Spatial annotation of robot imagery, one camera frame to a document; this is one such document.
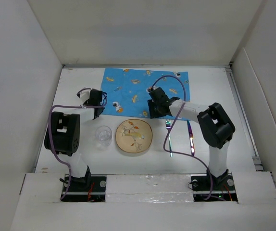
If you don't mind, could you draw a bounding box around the blue space-print cloth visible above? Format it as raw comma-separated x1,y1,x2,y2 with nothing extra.
101,68,190,118

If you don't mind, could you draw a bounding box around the beige bird-pattern plate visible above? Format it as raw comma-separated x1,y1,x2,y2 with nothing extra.
115,119,153,154

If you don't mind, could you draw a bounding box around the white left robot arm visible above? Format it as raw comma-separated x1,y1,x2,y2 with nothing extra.
44,88,108,191

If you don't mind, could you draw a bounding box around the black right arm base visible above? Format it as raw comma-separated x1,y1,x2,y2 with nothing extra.
188,173,238,202

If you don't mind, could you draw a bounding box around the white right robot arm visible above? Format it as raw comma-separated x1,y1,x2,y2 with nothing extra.
148,88,236,190

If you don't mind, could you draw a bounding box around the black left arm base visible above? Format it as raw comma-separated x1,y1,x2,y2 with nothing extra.
60,174,107,203

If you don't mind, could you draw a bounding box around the iridescent fork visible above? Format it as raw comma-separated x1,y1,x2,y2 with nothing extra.
165,119,173,157

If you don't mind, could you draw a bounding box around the clear plastic cup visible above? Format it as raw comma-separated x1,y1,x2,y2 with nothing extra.
95,126,112,150

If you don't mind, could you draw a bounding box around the iridescent knife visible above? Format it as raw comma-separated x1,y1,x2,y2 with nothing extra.
187,120,195,156

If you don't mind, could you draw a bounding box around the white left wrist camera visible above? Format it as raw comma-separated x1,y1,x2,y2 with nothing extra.
76,88,92,99

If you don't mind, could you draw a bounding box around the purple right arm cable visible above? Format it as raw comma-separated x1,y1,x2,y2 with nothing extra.
150,75,222,200

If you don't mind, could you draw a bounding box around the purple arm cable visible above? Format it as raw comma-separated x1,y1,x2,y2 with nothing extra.
47,88,109,200
150,75,222,200

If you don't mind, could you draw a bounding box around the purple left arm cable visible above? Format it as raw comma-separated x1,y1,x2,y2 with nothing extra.
47,88,109,200

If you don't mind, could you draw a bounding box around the aluminium rail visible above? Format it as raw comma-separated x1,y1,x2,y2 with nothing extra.
225,66,264,172

